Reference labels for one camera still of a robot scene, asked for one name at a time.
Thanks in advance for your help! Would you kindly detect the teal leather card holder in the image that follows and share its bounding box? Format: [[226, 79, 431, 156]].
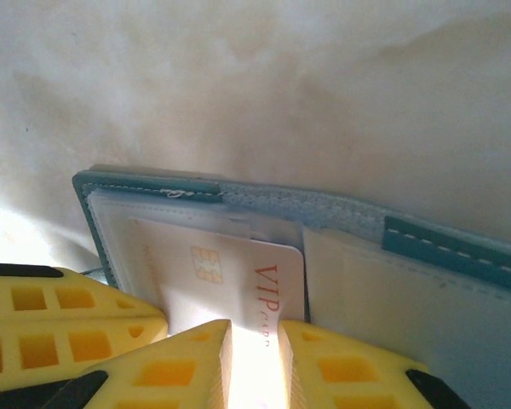
[[71, 164, 511, 409]]

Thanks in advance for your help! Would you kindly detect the white VIP card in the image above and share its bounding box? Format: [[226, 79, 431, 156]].
[[127, 216, 306, 409]]

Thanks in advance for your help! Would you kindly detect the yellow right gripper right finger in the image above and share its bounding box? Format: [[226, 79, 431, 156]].
[[279, 319, 472, 409]]

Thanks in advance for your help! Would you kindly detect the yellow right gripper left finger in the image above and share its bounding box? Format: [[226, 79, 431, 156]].
[[37, 318, 234, 409]]

